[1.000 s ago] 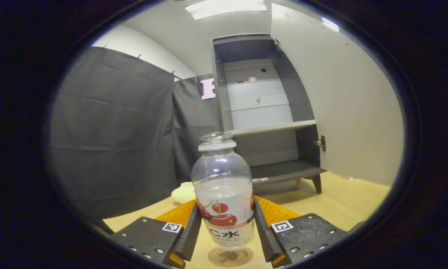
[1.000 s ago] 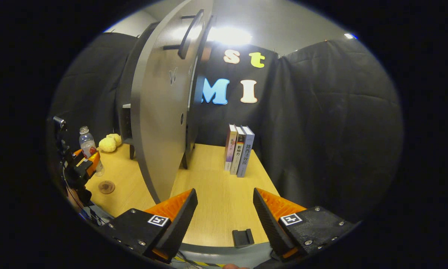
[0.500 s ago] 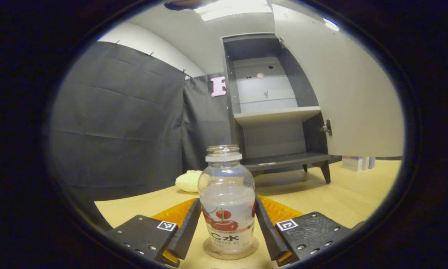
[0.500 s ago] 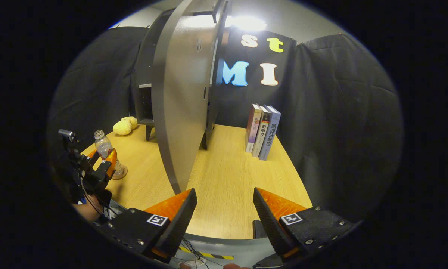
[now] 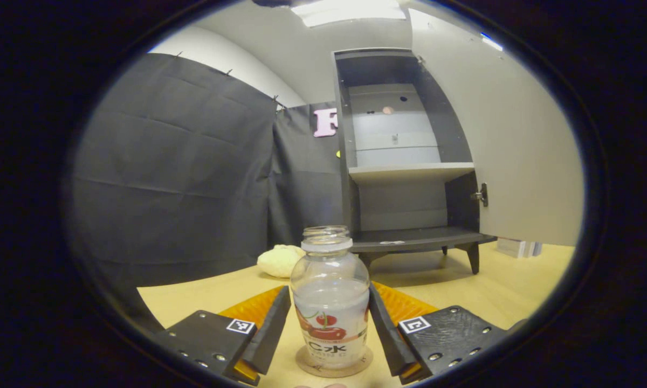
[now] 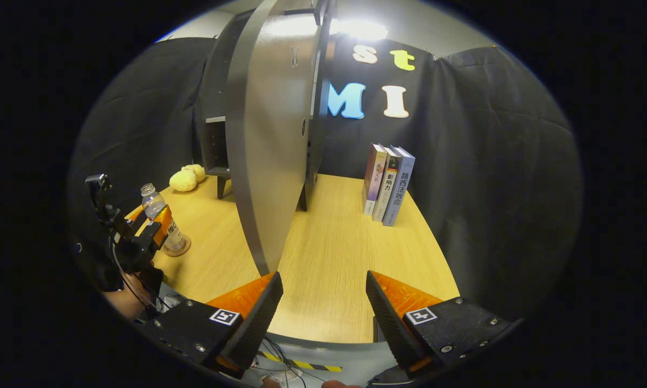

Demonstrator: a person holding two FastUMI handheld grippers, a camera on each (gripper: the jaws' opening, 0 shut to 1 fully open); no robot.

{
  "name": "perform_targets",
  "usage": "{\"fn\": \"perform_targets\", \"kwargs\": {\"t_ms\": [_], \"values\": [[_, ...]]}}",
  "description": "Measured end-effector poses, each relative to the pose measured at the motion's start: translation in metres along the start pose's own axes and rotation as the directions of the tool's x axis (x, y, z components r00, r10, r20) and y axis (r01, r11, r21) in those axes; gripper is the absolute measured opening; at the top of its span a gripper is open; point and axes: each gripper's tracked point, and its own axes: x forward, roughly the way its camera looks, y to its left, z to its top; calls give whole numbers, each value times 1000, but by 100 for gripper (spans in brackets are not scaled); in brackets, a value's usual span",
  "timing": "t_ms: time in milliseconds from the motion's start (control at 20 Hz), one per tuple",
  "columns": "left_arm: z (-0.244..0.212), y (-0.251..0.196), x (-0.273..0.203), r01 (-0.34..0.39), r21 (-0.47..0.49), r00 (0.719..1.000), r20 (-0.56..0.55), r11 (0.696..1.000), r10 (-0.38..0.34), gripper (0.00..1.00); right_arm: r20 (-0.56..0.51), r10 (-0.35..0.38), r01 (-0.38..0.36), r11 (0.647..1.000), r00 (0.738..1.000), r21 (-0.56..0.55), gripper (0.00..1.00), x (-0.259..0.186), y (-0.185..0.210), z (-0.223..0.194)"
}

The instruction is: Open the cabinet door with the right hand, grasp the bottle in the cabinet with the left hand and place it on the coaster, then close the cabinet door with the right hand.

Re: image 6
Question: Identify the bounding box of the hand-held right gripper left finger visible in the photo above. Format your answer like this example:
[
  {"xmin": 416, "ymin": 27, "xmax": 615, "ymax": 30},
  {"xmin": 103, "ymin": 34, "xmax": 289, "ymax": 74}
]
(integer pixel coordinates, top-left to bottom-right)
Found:
[{"xmin": 140, "ymin": 271, "xmax": 284, "ymax": 379}]

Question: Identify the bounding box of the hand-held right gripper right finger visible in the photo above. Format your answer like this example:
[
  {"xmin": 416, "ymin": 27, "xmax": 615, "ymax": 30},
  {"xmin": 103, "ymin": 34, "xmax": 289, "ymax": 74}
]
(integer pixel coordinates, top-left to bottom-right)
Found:
[{"xmin": 366, "ymin": 271, "xmax": 518, "ymax": 378}]

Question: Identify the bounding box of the clear plastic bottle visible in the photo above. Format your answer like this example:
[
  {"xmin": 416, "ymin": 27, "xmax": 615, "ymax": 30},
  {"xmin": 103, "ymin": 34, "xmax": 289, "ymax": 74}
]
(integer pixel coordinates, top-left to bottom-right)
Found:
[{"xmin": 140, "ymin": 183, "xmax": 187, "ymax": 253}]

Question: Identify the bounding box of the round brown coaster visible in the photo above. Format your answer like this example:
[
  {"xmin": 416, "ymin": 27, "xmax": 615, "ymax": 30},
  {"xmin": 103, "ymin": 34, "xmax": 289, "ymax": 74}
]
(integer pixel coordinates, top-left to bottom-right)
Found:
[{"xmin": 163, "ymin": 234, "xmax": 192, "ymax": 258}]

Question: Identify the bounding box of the dark grey cabinet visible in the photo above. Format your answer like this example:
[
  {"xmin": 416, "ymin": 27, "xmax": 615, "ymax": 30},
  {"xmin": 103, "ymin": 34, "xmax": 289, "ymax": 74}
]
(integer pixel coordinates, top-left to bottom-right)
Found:
[{"xmin": 194, "ymin": 0, "xmax": 339, "ymax": 212}]

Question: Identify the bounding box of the yellow plush toy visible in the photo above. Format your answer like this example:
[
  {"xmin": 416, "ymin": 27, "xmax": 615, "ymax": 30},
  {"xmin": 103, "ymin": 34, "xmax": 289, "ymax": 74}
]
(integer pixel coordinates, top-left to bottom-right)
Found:
[{"xmin": 169, "ymin": 164, "xmax": 207, "ymax": 193}]

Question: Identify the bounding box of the yellow black striped tape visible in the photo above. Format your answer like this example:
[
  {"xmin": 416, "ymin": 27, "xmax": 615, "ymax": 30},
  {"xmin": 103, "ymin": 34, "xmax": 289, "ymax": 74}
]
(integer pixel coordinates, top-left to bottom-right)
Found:
[{"xmin": 258, "ymin": 351, "xmax": 343, "ymax": 373}]

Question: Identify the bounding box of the white black spine book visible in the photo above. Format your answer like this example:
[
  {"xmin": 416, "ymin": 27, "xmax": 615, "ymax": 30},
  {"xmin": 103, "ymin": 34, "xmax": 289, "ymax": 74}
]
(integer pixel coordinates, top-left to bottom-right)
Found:
[{"xmin": 371, "ymin": 147, "xmax": 402, "ymax": 223}]

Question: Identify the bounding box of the blue grey spine book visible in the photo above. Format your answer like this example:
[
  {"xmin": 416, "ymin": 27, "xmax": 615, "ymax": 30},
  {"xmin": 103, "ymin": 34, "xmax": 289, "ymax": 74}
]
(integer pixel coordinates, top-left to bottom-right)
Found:
[{"xmin": 382, "ymin": 145, "xmax": 416, "ymax": 227}]

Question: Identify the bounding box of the purple spine book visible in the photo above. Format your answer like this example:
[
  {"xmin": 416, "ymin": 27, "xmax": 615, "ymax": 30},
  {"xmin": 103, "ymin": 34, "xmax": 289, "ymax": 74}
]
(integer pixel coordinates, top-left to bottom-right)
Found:
[{"xmin": 362, "ymin": 143, "xmax": 389, "ymax": 216}]

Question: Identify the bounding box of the black backdrop cloth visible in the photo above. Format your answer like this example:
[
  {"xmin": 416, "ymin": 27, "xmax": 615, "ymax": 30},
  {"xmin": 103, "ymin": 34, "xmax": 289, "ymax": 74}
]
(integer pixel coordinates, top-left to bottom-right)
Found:
[{"xmin": 67, "ymin": 37, "xmax": 583, "ymax": 324}]

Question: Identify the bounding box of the ceiling light panel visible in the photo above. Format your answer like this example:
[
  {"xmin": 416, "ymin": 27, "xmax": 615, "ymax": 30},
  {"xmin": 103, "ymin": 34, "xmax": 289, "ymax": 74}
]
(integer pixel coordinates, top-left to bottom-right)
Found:
[{"xmin": 332, "ymin": 19, "xmax": 389, "ymax": 41}]

